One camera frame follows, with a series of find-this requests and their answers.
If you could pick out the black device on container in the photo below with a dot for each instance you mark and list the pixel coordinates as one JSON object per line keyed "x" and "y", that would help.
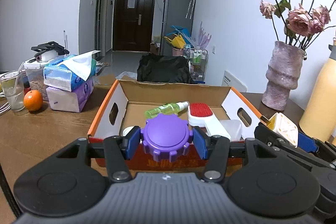
{"x": 49, "y": 46}

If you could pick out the yellow thermos jug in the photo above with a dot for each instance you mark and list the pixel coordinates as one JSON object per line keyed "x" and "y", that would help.
{"x": 318, "y": 120}

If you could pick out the clear food container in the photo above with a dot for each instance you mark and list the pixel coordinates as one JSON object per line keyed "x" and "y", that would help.
{"x": 34, "y": 72}

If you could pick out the white board on wall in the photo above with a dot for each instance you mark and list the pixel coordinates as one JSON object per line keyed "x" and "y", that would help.
{"x": 230, "y": 80}

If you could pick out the dark entrance door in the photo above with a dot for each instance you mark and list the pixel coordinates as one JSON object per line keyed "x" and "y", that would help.
{"x": 133, "y": 25}

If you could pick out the yellow blue bags pile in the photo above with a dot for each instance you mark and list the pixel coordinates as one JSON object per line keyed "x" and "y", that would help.
{"x": 179, "y": 38}

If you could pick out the white plastic box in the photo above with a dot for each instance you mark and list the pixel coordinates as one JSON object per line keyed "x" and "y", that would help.
{"x": 234, "y": 128}

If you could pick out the pink ceramic vase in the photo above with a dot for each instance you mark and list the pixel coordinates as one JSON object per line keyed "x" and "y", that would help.
{"x": 283, "y": 72}

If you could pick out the grey refrigerator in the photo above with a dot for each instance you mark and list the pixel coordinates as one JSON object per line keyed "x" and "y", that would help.
{"x": 175, "y": 13}

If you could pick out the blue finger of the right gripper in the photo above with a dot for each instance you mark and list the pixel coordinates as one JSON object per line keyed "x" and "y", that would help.
{"x": 307, "y": 143}

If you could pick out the wire storage cart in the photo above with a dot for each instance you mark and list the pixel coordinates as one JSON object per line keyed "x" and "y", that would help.
{"x": 197, "y": 60}

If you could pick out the green spray bottle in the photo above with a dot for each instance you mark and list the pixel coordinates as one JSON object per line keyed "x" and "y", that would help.
{"x": 167, "y": 109}

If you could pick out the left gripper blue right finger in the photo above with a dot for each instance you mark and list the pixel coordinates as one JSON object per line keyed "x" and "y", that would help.
{"x": 215, "y": 150}

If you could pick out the orange fruit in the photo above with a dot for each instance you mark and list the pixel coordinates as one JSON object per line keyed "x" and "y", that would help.
{"x": 33, "y": 100}

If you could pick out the red cardboard box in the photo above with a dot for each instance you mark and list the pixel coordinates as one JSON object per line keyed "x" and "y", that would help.
{"x": 126, "y": 102}

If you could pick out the white red lint brush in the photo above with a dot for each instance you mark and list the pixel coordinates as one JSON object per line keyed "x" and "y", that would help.
{"x": 200, "y": 114}

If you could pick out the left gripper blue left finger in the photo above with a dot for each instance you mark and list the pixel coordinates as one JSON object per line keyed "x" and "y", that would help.
{"x": 118, "y": 150}

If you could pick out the purple gear lid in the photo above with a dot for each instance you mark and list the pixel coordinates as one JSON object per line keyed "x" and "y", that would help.
{"x": 166, "y": 137}

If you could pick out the purple tissue pack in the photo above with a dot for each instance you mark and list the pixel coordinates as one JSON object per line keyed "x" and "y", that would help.
{"x": 74, "y": 101}

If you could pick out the open cardboard box floor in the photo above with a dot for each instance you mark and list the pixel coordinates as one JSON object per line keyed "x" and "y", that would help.
{"x": 110, "y": 79}

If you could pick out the clear glass cup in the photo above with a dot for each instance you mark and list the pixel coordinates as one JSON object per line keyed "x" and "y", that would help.
{"x": 13, "y": 89}

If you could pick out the blue tissue pack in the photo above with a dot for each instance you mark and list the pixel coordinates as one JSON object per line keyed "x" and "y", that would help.
{"x": 70, "y": 72}

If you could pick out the black cloth covered chair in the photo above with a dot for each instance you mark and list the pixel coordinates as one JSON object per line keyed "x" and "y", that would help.
{"x": 164, "y": 69}

